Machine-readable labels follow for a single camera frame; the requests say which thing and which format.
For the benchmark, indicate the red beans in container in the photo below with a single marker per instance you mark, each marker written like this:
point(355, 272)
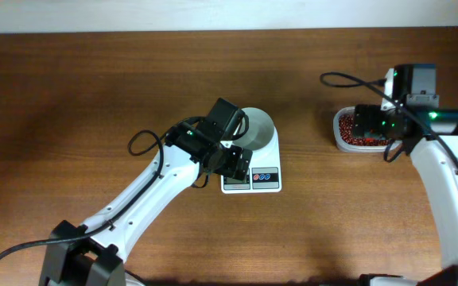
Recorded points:
point(345, 125)

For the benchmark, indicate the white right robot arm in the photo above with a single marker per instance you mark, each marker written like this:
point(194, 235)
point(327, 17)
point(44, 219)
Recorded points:
point(430, 138)

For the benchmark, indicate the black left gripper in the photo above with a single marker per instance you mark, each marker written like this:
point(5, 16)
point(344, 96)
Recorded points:
point(234, 154)

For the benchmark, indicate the white round bowl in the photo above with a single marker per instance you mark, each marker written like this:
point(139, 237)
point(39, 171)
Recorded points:
point(260, 132)

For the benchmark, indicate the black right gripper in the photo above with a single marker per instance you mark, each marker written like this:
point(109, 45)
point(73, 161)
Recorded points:
point(364, 121)

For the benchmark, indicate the white digital kitchen scale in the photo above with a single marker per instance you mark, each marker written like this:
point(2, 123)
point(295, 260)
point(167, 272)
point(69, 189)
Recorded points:
point(263, 175)

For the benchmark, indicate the clear plastic bean container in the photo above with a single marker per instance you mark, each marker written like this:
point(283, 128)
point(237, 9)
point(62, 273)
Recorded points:
point(345, 147)

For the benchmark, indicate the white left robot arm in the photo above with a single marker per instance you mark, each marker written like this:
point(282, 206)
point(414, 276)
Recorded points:
point(95, 252)

